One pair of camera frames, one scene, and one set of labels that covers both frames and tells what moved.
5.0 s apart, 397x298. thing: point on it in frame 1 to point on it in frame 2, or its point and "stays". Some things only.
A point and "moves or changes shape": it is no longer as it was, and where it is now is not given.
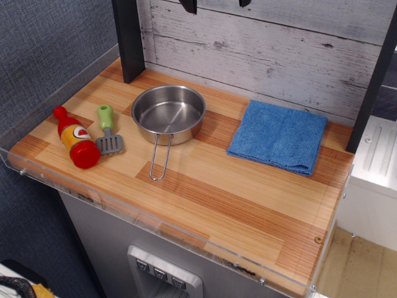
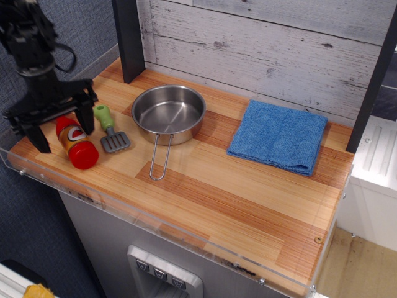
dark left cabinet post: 127,17 stays
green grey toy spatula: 108,142 moves or changes shape
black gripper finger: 190,5 to 34,133
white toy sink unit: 368,208 stays
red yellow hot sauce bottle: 84,150 stays
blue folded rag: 288,138 stays
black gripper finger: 244,3 to 85,113
